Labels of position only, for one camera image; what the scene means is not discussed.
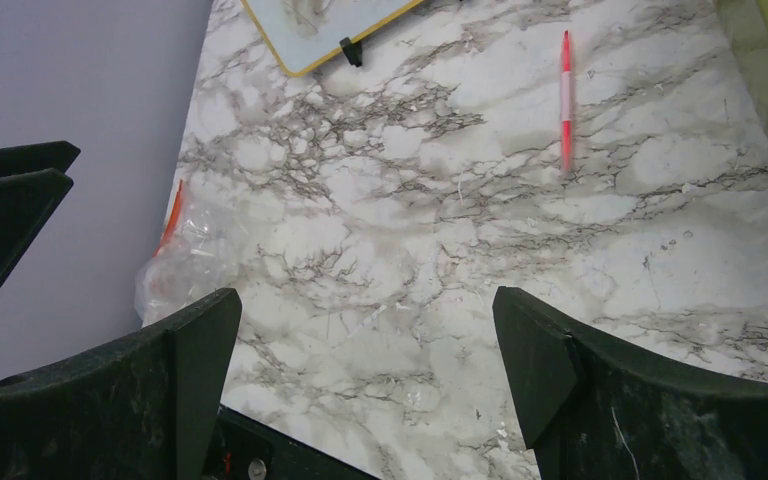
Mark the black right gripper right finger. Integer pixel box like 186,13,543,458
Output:
493,286,768,479

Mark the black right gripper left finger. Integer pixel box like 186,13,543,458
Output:
0,288,242,479

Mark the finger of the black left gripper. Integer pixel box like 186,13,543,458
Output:
0,141,81,287

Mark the clear zip bag orange zipper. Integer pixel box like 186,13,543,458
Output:
135,180,248,327

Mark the yellow framed whiteboard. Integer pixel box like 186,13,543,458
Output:
241,0,421,77

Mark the red white pen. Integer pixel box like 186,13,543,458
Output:
560,30,572,172

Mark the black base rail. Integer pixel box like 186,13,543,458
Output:
201,405,373,480

